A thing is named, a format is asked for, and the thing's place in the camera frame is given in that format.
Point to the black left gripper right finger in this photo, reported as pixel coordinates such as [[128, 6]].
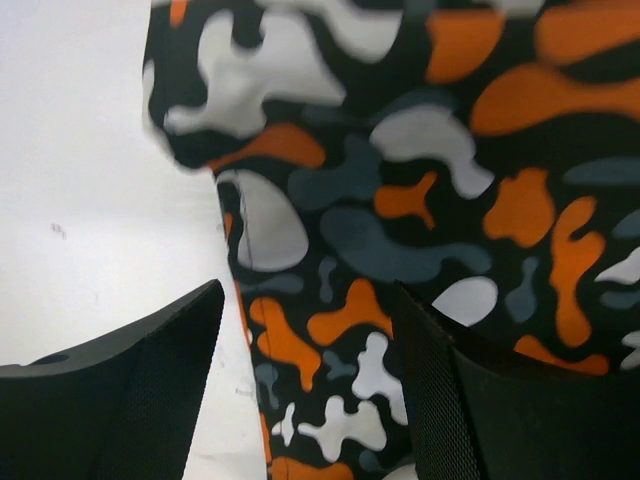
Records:
[[478, 410]]

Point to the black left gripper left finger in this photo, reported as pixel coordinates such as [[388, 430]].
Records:
[[121, 406]]

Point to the orange camouflage shorts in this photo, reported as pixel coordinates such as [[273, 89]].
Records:
[[484, 154]]

